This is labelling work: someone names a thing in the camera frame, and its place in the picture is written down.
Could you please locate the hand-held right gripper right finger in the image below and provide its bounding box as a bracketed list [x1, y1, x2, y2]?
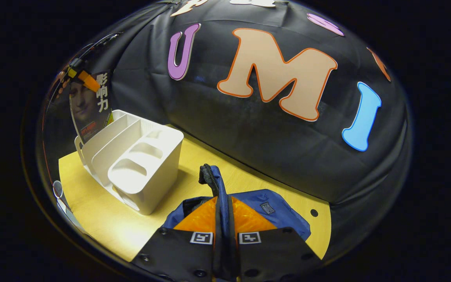
[231, 196, 322, 280]

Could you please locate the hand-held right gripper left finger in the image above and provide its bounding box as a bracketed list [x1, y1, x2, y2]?
[132, 196, 220, 280]

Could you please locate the black cover book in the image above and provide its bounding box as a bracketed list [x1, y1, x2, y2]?
[69, 70, 113, 145]

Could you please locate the blue schoolbag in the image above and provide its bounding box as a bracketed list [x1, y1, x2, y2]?
[162, 164, 311, 280]

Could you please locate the white plastic bookshelf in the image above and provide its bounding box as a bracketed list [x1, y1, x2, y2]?
[74, 110, 184, 215]

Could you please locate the black backdrop cloth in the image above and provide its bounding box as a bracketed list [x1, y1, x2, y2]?
[41, 0, 413, 259]

